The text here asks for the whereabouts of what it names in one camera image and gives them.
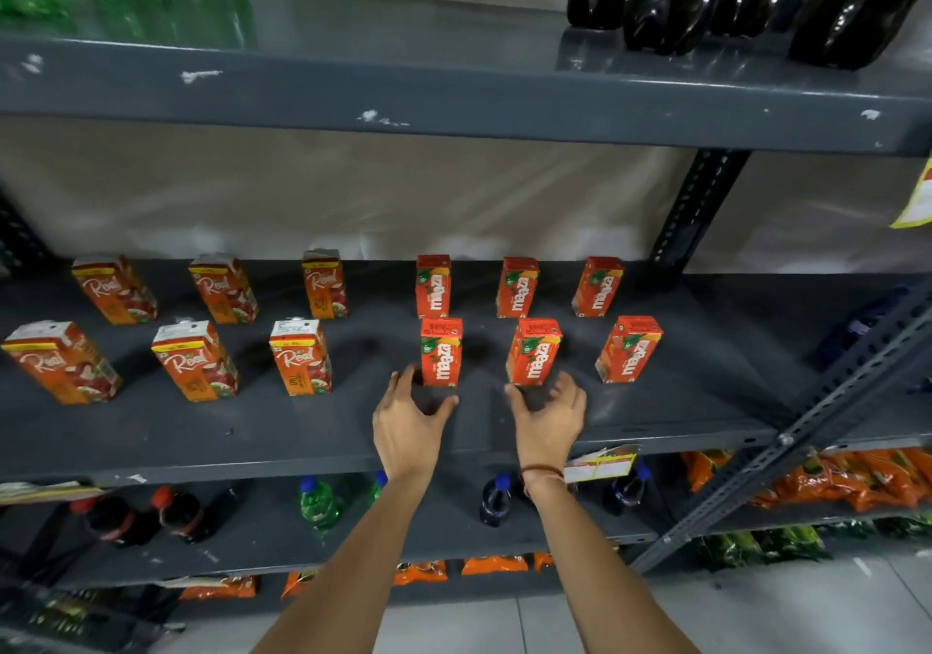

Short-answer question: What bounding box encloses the person's right hand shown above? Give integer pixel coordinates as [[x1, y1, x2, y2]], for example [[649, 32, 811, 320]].
[[504, 371, 588, 474]]

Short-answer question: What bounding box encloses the person's left hand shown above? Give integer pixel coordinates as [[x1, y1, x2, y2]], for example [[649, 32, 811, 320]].
[[373, 364, 460, 484]]

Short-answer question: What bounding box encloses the person's left forearm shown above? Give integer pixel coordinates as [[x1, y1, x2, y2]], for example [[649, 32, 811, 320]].
[[251, 470, 435, 654]]

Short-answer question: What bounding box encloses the person's right forearm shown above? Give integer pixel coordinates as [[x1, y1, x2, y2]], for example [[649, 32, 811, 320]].
[[522, 467, 701, 654]]

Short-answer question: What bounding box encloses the group of red-orange drink cartons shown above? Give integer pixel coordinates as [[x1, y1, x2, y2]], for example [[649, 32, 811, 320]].
[[415, 254, 664, 389]]

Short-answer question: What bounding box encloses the blue-capped small dark bottle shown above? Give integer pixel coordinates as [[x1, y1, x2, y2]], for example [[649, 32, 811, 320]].
[[606, 460, 653, 518], [478, 473, 515, 529]]

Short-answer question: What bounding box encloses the white yellow shelf label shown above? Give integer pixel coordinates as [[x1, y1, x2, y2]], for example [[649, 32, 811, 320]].
[[0, 481, 107, 506], [564, 444, 642, 486]]

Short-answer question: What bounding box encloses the group of white-topped juice cartons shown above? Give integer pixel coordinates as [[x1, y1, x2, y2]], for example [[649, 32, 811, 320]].
[[1, 248, 350, 406]]

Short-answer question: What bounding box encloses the red-capped small cola bottle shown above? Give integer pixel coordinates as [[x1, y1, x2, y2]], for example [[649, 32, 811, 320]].
[[150, 484, 246, 545], [69, 495, 159, 550]]

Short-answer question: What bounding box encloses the pile of green snack bags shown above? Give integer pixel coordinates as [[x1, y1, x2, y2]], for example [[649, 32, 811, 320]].
[[690, 515, 932, 569]]

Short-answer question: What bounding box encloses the grey metal shelving unit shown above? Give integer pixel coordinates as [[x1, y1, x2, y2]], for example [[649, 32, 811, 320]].
[[630, 151, 932, 576], [0, 0, 932, 636]]

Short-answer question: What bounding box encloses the pile of orange snack bags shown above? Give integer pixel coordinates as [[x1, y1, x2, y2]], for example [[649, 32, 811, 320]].
[[681, 447, 932, 514]]

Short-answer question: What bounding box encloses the dark blue pack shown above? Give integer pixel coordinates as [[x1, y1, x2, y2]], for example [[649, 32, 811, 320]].
[[817, 284, 913, 372]]

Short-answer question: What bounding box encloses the yellow hanging price tag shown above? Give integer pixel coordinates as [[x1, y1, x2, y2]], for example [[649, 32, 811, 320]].
[[890, 155, 932, 230]]

